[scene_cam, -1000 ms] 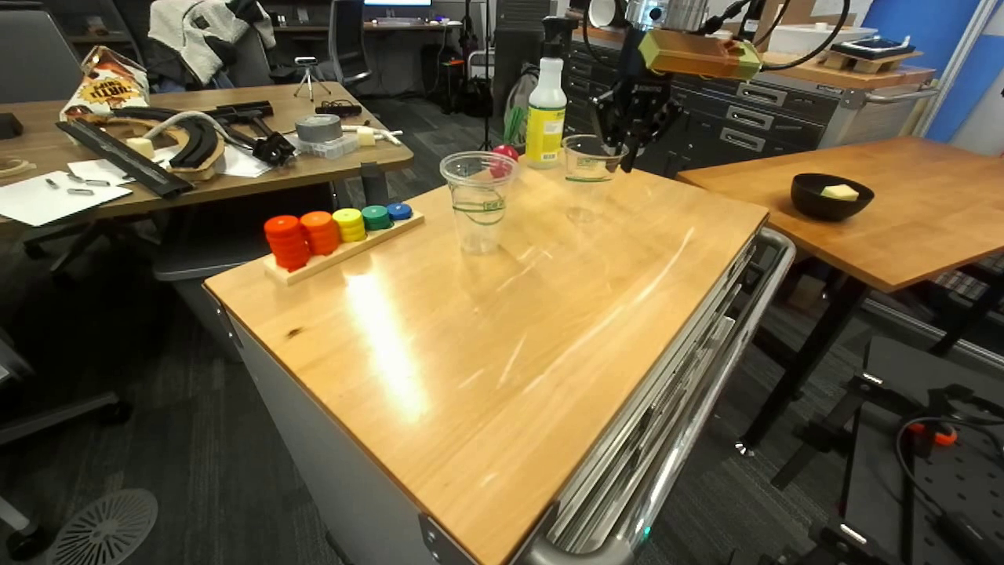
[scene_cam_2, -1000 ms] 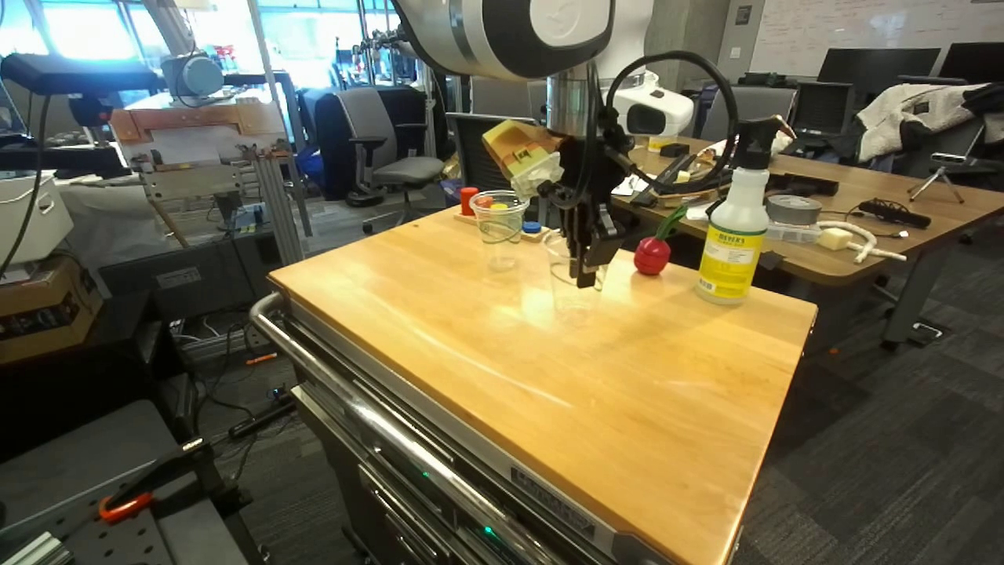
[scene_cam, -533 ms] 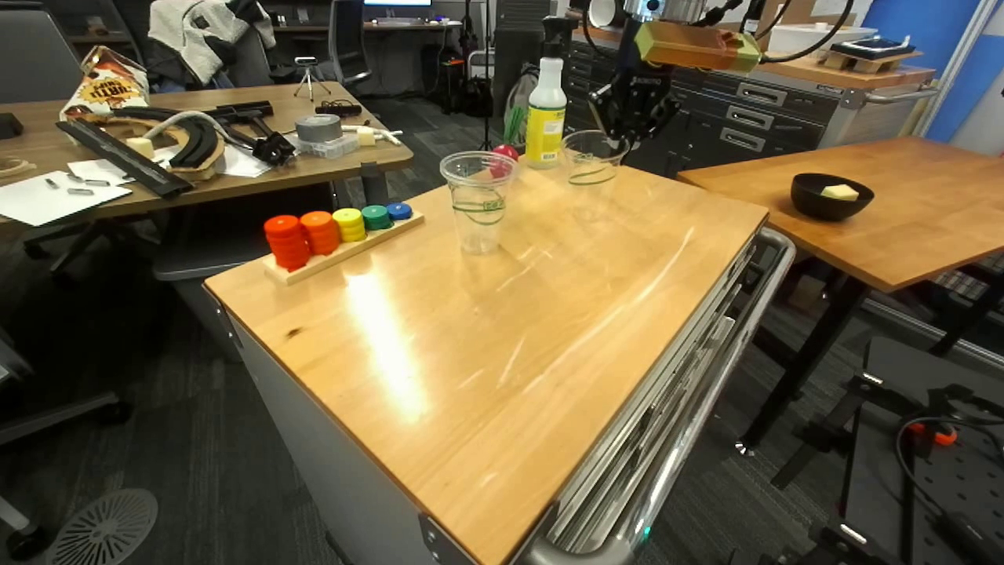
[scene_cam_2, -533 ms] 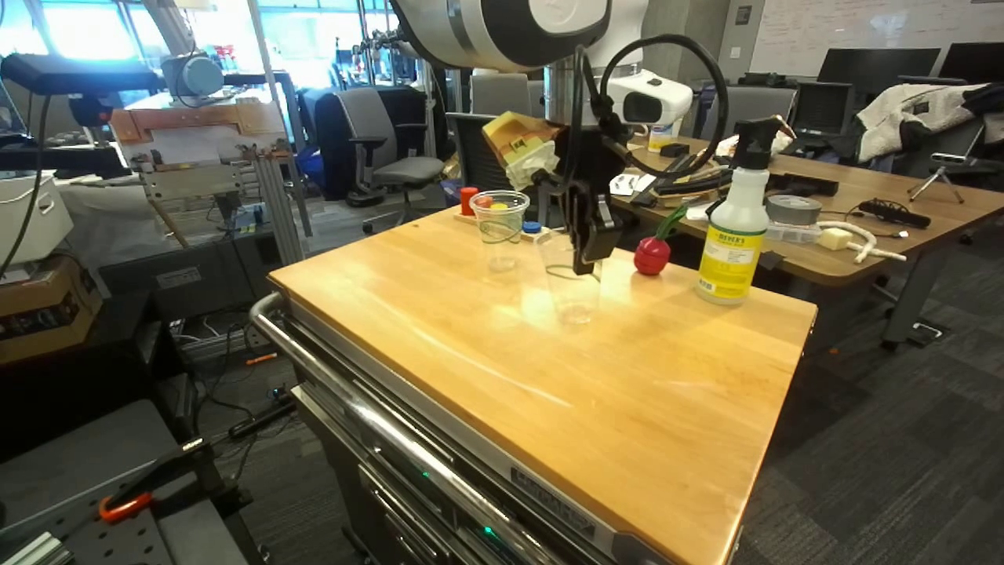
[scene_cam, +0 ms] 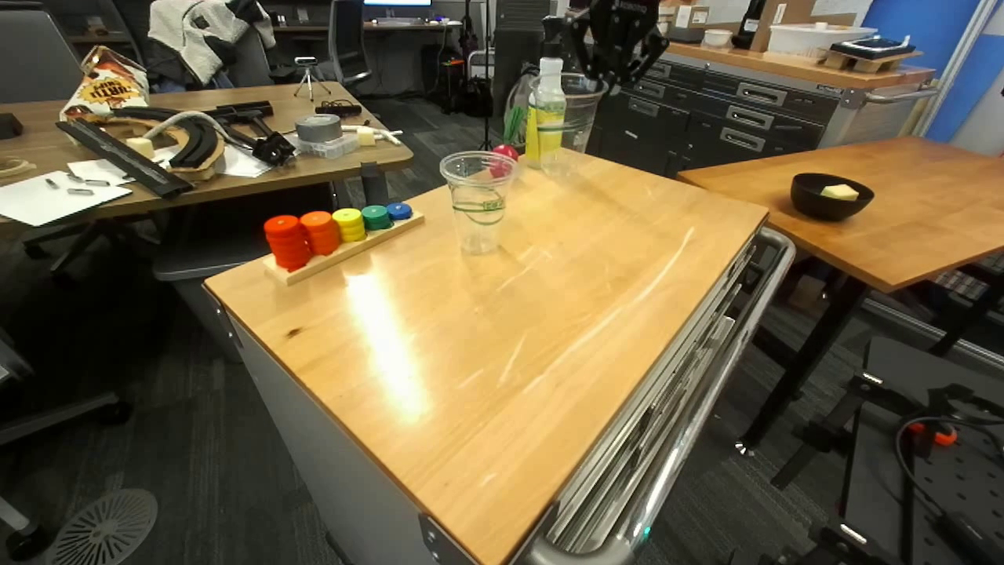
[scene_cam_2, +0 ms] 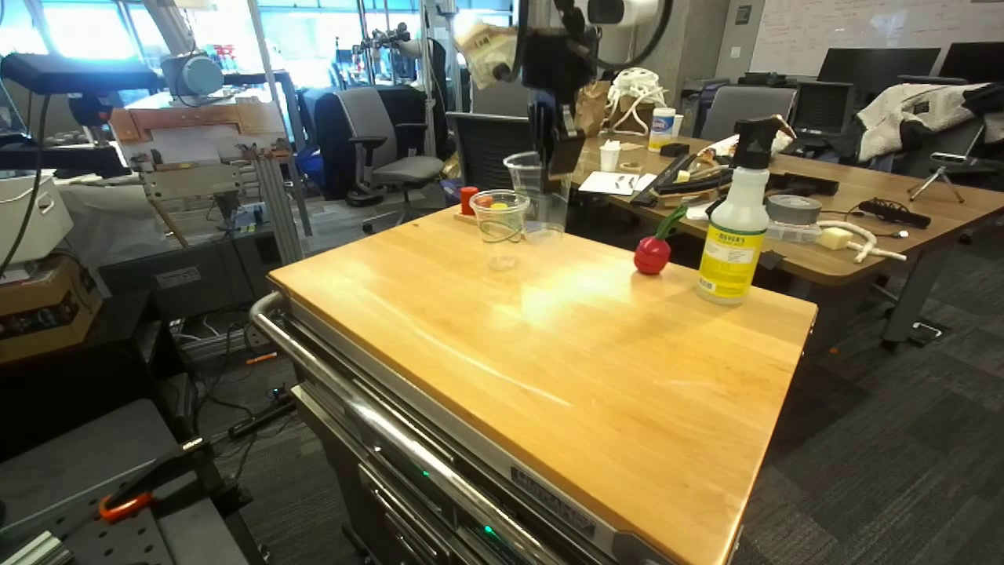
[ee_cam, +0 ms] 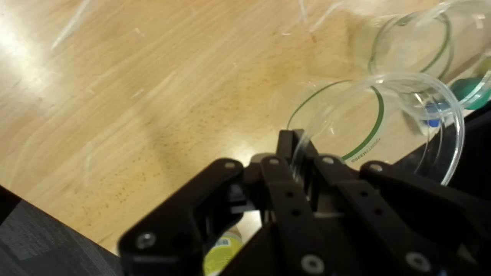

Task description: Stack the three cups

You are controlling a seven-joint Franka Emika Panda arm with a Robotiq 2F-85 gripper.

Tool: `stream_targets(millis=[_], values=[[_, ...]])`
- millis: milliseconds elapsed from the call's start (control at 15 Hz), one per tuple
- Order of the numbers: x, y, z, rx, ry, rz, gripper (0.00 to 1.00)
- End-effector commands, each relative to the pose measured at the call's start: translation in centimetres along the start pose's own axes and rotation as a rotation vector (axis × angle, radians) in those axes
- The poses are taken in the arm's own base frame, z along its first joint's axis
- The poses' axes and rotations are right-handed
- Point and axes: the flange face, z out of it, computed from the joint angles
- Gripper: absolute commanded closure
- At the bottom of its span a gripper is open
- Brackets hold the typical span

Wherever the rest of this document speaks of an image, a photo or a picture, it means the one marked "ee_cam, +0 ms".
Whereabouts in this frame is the blue peg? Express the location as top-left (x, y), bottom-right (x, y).
top-left (420, 101), bottom-right (447, 129)

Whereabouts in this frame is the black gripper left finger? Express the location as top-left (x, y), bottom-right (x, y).
top-left (116, 129), bottom-right (329, 276)

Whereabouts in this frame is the green peg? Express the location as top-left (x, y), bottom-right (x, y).
top-left (449, 74), bottom-right (491, 112)

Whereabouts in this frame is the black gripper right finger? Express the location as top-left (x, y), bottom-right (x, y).
top-left (303, 154), bottom-right (491, 276)

